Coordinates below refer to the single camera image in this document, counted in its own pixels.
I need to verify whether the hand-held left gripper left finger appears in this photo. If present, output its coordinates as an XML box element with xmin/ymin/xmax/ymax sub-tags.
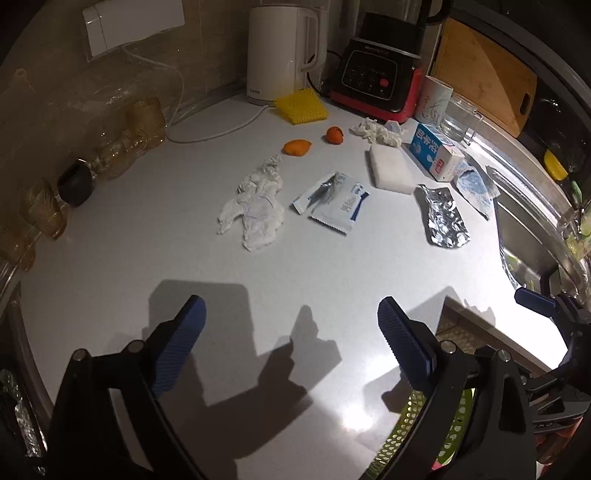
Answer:
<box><xmin>46</xmin><ymin>294</ymin><xmax>208</xmax><ymax>480</ymax></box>

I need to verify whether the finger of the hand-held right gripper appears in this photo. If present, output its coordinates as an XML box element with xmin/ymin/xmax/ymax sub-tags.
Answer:
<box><xmin>514</xmin><ymin>286</ymin><xmax>591</xmax><ymax>370</ymax></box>

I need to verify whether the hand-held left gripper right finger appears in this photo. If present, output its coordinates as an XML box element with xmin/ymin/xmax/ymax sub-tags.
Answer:
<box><xmin>376</xmin><ymin>296</ymin><xmax>541</xmax><ymax>480</ymax></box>

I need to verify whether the green perforated plastic basket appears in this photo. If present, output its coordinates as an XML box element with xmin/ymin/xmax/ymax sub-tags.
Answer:
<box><xmin>369</xmin><ymin>385</ymin><xmax>478</xmax><ymax>480</ymax></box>

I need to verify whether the white plastic wrapper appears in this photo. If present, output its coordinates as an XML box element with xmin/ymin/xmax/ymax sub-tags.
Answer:
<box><xmin>307</xmin><ymin>172</ymin><xmax>372</xmax><ymax>236</ymax></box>

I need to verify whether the large white tissue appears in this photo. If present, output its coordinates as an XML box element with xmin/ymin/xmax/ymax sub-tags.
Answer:
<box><xmin>217</xmin><ymin>154</ymin><xmax>287</xmax><ymax>252</ymax></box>

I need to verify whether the blue white carton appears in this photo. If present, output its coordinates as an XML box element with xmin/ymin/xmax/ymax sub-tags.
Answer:
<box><xmin>409</xmin><ymin>122</ymin><xmax>467</xmax><ymax>183</ymax></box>

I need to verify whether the small white tissue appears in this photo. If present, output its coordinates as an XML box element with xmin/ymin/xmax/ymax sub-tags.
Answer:
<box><xmin>349</xmin><ymin>117</ymin><xmax>404</xmax><ymax>148</ymax></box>

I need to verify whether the steel kitchen sink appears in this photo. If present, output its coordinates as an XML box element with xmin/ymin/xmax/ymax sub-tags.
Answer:
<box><xmin>489</xmin><ymin>134</ymin><xmax>591</xmax><ymax>296</ymax></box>

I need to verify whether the crumpled aluminium foil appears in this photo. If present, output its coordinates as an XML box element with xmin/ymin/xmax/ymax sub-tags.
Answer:
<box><xmin>414</xmin><ymin>184</ymin><xmax>471</xmax><ymax>247</ymax></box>

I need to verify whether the blue white plastic bag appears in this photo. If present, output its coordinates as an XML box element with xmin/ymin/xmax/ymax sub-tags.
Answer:
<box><xmin>455</xmin><ymin>162</ymin><xmax>500</xmax><ymax>220</ymax></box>

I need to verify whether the yellow dish sponge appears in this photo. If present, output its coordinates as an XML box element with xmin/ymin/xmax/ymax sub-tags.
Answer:
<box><xmin>542</xmin><ymin>148</ymin><xmax>570</xmax><ymax>182</ymax></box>

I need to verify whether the aluminium foil strip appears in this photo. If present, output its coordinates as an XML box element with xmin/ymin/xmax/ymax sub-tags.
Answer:
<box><xmin>0</xmin><ymin>369</ymin><xmax>47</xmax><ymax>476</ymax></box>

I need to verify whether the torn white sachet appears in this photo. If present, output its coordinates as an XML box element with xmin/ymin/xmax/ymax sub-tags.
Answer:
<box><xmin>291</xmin><ymin>173</ymin><xmax>340</xmax><ymax>214</ymax></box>

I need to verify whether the white rectangular sponge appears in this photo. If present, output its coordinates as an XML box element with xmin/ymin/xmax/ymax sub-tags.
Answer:
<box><xmin>367</xmin><ymin>144</ymin><xmax>416</xmax><ymax>195</ymax></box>

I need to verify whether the amber glass cup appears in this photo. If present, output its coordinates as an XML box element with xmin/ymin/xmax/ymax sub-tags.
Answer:
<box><xmin>23</xmin><ymin>180</ymin><xmax>70</xmax><ymax>241</ymax></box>
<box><xmin>127</xmin><ymin>96</ymin><xmax>167</xmax><ymax>151</ymax></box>
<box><xmin>0</xmin><ymin>217</ymin><xmax>38</xmax><ymax>273</ymax></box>
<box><xmin>88</xmin><ymin>131</ymin><xmax>139</xmax><ymax>181</ymax></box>

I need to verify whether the dark lid glass bottle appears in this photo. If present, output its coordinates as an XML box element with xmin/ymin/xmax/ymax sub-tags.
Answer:
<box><xmin>56</xmin><ymin>158</ymin><xmax>95</xmax><ymax>208</ymax></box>

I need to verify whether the clear glass pitcher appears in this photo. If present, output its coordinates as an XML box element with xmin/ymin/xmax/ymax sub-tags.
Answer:
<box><xmin>438</xmin><ymin>92</ymin><xmax>485</xmax><ymax>147</ymax></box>

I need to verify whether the white printed cup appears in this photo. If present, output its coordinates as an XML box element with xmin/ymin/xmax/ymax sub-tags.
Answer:
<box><xmin>414</xmin><ymin>75</ymin><xmax>452</xmax><ymax>123</ymax></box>

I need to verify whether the wooden cutting board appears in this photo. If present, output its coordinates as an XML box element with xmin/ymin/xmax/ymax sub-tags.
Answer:
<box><xmin>431</xmin><ymin>17</ymin><xmax>539</xmax><ymax>138</ymax></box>

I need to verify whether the yellow silicone scrubber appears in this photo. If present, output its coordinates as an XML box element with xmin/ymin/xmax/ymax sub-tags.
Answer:
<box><xmin>274</xmin><ymin>88</ymin><xmax>329</xmax><ymax>125</ymax></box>

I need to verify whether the white electric kettle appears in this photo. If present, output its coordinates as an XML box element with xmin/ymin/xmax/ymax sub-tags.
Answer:
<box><xmin>245</xmin><ymin>6</ymin><xmax>328</xmax><ymax>106</ymax></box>

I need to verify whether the white power cable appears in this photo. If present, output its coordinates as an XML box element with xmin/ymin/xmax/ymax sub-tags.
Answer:
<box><xmin>121</xmin><ymin>42</ymin><xmax>271</xmax><ymax>144</ymax></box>

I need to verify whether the black power cable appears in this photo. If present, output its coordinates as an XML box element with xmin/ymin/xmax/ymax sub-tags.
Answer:
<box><xmin>305</xmin><ymin>48</ymin><xmax>345</xmax><ymax>95</ymax></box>

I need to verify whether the white wall socket panel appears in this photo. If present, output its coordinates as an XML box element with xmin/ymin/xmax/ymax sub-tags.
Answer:
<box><xmin>82</xmin><ymin>0</ymin><xmax>185</xmax><ymax>58</ymax></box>

